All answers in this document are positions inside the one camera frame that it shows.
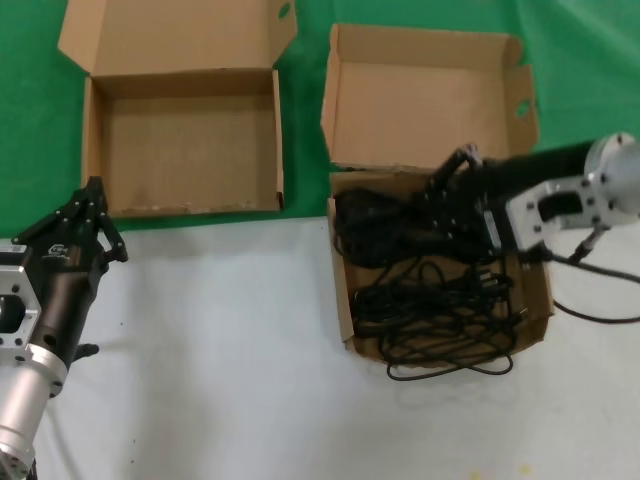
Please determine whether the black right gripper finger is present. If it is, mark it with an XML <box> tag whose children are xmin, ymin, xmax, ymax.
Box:
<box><xmin>418</xmin><ymin>188</ymin><xmax>502</xmax><ymax>262</ymax></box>
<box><xmin>433</xmin><ymin>142</ymin><xmax>485</xmax><ymax>190</ymax></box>

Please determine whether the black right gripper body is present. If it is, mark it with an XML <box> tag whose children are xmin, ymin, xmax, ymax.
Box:
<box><xmin>446</xmin><ymin>141</ymin><xmax>592</xmax><ymax>212</ymax></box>

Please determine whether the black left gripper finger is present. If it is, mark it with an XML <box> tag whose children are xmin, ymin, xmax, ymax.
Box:
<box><xmin>88</xmin><ymin>178</ymin><xmax>130</xmax><ymax>265</ymax></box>
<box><xmin>21</xmin><ymin>176</ymin><xmax>100</xmax><ymax>247</ymax></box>

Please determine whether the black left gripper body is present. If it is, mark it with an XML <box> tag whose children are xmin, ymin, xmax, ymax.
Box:
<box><xmin>23</xmin><ymin>231</ymin><xmax>110</xmax><ymax>362</ymax></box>

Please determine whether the cardboard box with torn edge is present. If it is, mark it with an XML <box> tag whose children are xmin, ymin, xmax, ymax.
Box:
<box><xmin>319</xmin><ymin>22</ymin><xmax>556</xmax><ymax>362</ymax></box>

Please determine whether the cardboard box with round-hole lid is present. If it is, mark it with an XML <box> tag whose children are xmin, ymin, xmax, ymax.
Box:
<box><xmin>57</xmin><ymin>0</ymin><xmax>300</xmax><ymax>220</ymax></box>

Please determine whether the green table cloth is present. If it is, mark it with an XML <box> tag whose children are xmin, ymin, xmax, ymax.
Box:
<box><xmin>0</xmin><ymin>0</ymin><xmax>640</xmax><ymax>241</ymax></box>

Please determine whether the silver left wrist bracket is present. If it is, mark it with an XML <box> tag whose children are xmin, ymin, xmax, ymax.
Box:
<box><xmin>0</xmin><ymin>252</ymin><xmax>41</xmax><ymax>362</ymax></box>

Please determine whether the black cable with silver connector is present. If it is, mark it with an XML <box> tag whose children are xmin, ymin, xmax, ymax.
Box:
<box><xmin>547</xmin><ymin>227</ymin><xmax>640</xmax><ymax>324</ymax></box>

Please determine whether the black power cable bundle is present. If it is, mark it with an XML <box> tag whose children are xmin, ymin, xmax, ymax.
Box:
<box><xmin>339</xmin><ymin>227</ymin><xmax>451</xmax><ymax>267</ymax></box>

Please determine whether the black power cable round plug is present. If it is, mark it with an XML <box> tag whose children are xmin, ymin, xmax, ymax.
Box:
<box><xmin>333</xmin><ymin>188</ymin><xmax>391</xmax><ymax>226</ymax></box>

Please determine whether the thin black tangled cable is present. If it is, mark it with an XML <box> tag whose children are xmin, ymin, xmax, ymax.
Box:
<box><xmin>352</xmin><ymin>259</ymin><xmax>524</xmax><ymax>384</ymax></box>

